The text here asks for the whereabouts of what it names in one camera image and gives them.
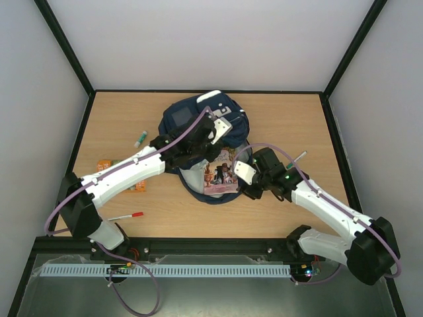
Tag navy blue student backpack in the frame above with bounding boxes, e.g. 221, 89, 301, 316
158, 90, 252, 205

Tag pink illustrated paperback book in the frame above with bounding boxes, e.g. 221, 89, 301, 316
204, 147, 238, 195

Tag orange Treehouse children's book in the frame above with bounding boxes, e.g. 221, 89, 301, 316
96, 159, 145, 192

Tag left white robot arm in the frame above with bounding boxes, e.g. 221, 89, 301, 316
58, 116, 232, 250

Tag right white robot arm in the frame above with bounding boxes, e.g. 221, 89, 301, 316
232, 143, 402, 285

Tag green capped marker pen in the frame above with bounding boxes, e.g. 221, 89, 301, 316
286, 151, 307, 170

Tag green capped glue stick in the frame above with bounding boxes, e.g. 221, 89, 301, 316
134, 131, 148, 148

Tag red capped marker pen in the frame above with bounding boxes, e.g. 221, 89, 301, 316
108, 212, 143, 221

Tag right controller circuit board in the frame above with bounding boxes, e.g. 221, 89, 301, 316
290, 262, 321, 277

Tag controller circuit board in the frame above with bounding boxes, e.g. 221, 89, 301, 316
290, 262, 321, 277
105, 262, 136, 275

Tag left controller circuit board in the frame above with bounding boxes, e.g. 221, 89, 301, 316
105, 262, 136, 275

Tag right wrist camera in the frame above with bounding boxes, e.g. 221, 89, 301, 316
233, 160, 256, 185

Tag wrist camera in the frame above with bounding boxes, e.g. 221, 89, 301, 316
233, 160, 256, 185
211, 118, 233, 145

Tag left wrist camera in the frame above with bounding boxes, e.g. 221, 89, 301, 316
211, 118, 233, 145

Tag black enclosure frame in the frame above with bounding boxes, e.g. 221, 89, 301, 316
7, 0, 406, 317

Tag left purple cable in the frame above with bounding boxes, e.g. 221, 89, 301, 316
44, 106, 163, 314

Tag light blue slotted cable duct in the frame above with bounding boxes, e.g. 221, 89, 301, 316
40, 264, 291, 278

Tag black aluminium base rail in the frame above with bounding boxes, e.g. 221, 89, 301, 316
32, 236, 384, 265

